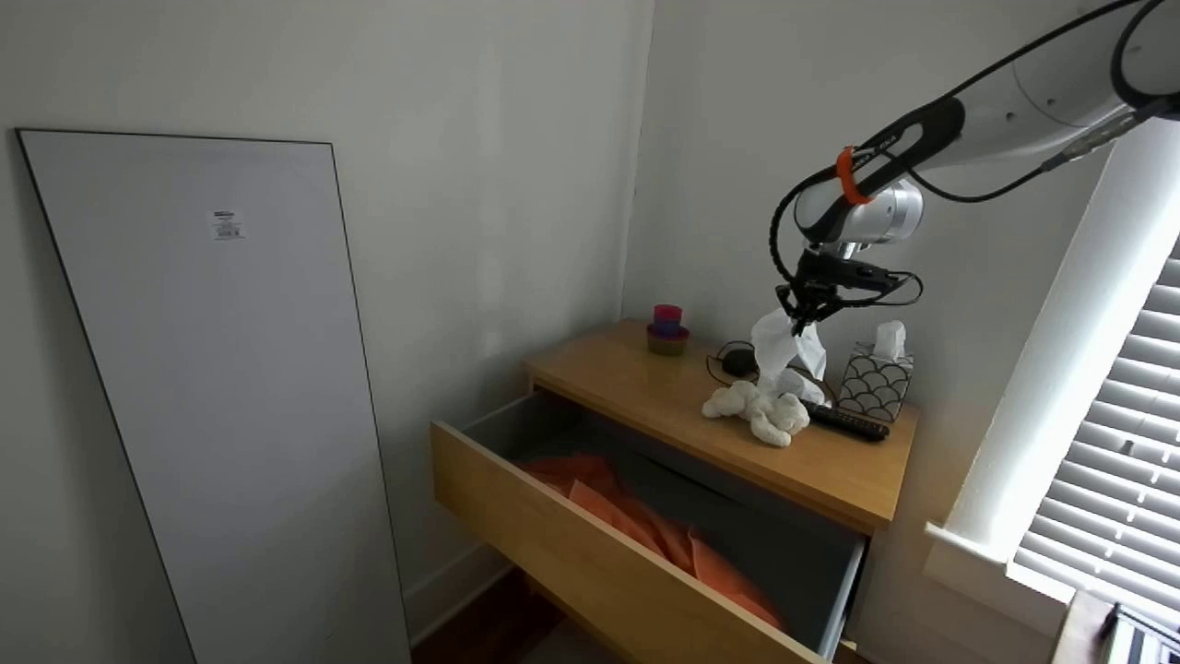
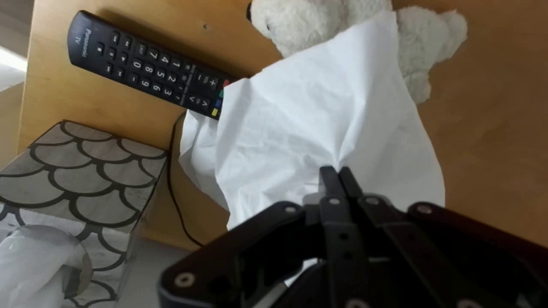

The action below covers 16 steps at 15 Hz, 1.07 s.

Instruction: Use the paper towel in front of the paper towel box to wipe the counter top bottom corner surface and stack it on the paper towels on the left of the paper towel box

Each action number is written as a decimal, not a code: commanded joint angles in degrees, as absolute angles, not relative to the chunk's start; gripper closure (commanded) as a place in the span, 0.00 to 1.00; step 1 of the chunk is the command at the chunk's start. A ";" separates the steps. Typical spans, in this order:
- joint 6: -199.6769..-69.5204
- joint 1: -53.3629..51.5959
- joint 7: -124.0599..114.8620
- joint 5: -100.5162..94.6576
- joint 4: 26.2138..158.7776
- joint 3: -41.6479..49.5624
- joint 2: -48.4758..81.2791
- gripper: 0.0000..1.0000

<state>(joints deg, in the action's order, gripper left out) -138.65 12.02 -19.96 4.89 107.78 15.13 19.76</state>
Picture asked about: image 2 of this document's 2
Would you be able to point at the white tissue in box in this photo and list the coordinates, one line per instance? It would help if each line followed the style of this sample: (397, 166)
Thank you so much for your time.
(27, 261)

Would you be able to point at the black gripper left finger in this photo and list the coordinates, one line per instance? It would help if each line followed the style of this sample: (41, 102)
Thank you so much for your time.
(250, 256)

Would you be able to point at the black remote control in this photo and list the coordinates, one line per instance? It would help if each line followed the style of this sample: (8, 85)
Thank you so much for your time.
(142, 65)

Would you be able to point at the scale pattern tissue box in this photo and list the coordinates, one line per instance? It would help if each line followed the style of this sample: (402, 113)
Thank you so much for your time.
(79, 181)

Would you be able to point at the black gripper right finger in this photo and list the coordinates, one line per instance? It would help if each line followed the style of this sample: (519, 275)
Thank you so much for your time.
(445, 256)

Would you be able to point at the white plush toy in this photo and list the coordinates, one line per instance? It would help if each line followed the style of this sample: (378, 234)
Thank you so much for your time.
(421, 39)

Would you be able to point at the light wooden dresser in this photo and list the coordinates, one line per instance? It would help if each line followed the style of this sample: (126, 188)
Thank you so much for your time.
(490, 130)

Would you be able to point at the white paper towel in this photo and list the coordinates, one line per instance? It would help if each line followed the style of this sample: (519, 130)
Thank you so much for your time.
(318, 125)

